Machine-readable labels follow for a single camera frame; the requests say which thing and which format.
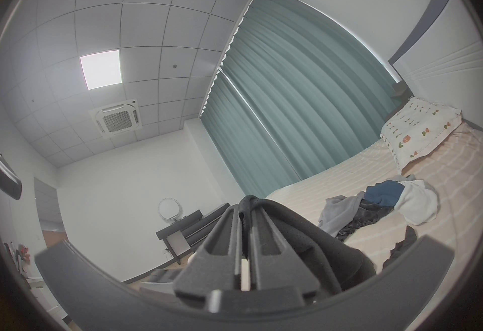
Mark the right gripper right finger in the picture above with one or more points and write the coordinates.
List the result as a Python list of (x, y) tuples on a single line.
[(270, 246)]

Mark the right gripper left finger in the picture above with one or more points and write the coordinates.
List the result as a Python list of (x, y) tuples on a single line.
[(220, 246)]

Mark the black T-shirt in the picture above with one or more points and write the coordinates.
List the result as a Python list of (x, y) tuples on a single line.
[(309, 246)]

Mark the pile of clothes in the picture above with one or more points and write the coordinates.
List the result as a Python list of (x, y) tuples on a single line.
[(381, 195)]

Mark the bed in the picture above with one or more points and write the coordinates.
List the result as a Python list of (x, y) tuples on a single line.
[(452, 186)]

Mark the dark grey small table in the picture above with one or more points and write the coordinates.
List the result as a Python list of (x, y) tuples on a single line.
[(177, 229)]

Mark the round mirror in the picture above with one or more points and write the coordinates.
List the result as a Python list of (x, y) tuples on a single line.
[(169, 208)]

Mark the blue-green curtain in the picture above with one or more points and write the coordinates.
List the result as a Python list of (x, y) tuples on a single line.
[(241, 140), (302, 88)]

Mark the white ceiling air conditioner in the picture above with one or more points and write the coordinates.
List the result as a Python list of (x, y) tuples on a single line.
[(117, 120)]

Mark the white printed pillow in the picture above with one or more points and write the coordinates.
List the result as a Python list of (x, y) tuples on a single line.
[(419, 129)]

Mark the grey bedside table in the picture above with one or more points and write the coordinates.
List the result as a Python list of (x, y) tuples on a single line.
[(400, 89)]

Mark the square ceiling light panel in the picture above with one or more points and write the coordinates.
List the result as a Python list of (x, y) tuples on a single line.
[(100, 69)]

